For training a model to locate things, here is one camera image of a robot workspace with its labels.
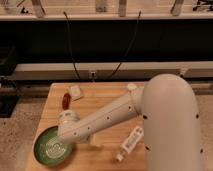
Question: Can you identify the white wall power outlet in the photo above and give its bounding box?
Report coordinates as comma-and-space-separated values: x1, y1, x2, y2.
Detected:
89, 71, 97, 80

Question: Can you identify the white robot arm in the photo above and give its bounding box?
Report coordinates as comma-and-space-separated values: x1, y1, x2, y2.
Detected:
57, 74, 205, 171

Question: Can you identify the right black hanging cable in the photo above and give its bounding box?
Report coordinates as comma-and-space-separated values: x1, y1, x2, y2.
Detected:
107, 10, 142, 80

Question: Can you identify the black box at left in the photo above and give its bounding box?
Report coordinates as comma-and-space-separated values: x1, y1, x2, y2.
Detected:
0, 46, 20, 118

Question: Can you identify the left black hanging cable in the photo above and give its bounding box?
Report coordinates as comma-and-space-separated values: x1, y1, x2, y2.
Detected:
62, 11, 82, 81

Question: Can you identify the green ceramic bowl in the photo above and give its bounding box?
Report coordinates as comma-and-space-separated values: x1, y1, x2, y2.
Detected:
33, 126, 75, 167

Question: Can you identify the black hanging cable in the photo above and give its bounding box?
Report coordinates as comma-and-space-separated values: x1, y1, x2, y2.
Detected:
62, 11, 82, 81
107, 10, 142, 80

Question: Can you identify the clear plastic bottle white label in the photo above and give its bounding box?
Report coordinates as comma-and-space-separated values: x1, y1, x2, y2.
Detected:
116, 126, 144, 162

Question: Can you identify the red oblong object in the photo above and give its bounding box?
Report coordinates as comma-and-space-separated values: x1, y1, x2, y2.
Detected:
62, 93, 71, 110

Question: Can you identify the small white square box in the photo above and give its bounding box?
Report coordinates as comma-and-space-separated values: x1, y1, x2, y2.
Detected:
68, 85, 83, 101

